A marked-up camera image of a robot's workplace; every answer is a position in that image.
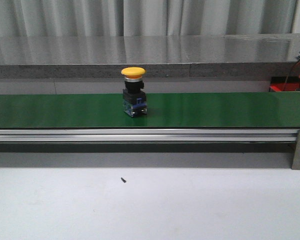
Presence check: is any grey stone counter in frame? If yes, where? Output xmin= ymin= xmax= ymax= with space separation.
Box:
xmin=0 ymin=33 xmax=300 ymax=79

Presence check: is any yellow mushroom push button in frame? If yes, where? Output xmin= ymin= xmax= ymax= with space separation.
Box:
xmin=121 ymin=67 xmax=148 ymax=118

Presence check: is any white pleated curtain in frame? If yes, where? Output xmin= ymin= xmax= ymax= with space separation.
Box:
xmin=0 ymin=0 xmax=297 ymax=37

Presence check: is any green conveyor belt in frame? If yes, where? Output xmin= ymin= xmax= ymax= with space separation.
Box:
xmin=0 ymin=92 xmax=300 ymax=129

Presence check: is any aluminium conveyor rail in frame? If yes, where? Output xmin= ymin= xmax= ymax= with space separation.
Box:
xmin=0 ymin=128 xmax=298 ymax=142

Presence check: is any red plastic bin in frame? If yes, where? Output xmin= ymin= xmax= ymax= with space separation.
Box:
xmin=269 ymin=76 xmax=300 ymax=92

